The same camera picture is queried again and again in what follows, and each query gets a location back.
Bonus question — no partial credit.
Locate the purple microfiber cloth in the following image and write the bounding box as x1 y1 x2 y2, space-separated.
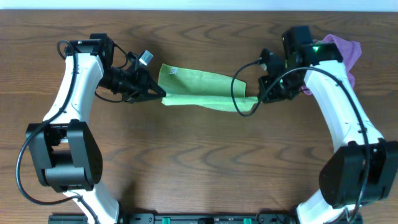
313 34 362 88

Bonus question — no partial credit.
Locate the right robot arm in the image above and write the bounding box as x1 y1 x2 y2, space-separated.
258 26 397 223

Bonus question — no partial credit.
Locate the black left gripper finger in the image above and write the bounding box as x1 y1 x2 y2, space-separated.
126 91 166 103
147 75 166 95

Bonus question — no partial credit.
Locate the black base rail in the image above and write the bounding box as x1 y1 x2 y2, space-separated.
48 212 364 224

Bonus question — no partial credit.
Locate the light green microfiber cloth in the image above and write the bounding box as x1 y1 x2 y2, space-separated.
158 63 257 112

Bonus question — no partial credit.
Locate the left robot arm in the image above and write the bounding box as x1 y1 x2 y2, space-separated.
21 33 166 223

